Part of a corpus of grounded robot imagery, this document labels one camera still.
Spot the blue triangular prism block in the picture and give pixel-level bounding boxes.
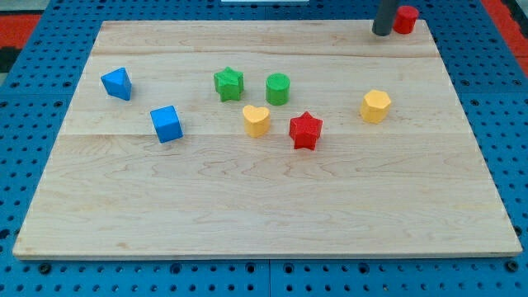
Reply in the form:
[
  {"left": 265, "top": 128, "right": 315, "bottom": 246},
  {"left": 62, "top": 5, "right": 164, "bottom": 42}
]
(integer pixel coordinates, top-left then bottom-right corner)
[{"left": 101, "top": 68, "right": 132, "bottom": 101}]

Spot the blue cube block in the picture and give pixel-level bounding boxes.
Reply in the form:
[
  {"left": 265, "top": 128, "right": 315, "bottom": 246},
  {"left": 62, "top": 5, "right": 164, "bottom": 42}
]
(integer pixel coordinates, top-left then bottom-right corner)
[{"left": 150, "top": 106, "right": 184, "bottom": 143}]

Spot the yellow hexagon block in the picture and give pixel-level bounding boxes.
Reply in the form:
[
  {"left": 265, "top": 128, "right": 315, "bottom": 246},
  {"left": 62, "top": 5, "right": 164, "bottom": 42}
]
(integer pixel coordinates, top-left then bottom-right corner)
[{"left": 360, "top": 89, "right": 392, "bottom": 124}]

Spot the red star block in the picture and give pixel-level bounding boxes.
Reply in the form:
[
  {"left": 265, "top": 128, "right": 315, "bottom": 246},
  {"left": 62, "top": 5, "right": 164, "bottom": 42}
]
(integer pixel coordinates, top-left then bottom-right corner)
[{"left": 289, "top": 111, "right": 323, "bottom": 150}]

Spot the green star block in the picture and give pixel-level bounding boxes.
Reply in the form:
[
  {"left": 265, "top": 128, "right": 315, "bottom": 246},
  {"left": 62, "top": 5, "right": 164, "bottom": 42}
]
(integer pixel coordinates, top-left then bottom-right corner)
[{"left": 214, "top": 67, "right": 244, "bottom": 102}]

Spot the green cylinder block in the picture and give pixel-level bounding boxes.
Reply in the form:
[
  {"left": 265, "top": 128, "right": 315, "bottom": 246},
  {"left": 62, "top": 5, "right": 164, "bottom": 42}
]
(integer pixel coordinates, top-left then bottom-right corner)
[{"left": 266, "top": 73, "right": 290, "bottom": 106}]

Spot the light wooden board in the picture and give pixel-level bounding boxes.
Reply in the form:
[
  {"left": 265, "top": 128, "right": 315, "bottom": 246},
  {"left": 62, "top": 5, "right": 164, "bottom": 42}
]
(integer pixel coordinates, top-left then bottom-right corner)
[{"left": 13, "top": 20, "right": 522, "bottom": 261}]

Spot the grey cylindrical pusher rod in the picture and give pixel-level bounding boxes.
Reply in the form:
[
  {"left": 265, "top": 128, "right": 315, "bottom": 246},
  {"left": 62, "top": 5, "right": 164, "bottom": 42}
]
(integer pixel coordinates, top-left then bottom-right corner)
[{"left": 371, "top": 0, "right": 400, "bottom": 36}]

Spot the yellow heart block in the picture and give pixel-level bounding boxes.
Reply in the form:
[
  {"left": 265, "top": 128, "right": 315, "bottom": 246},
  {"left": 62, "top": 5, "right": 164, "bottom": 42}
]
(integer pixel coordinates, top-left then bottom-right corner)
[{"left": 243, "top": 105, "right": 271, "bottom": 138}]

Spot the red cylinder block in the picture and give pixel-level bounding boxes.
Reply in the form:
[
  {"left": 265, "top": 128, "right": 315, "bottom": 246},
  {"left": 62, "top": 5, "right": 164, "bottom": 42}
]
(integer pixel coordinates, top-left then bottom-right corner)
[{"left": 393, "top": 6, "right": 419, "bottom": 35}]

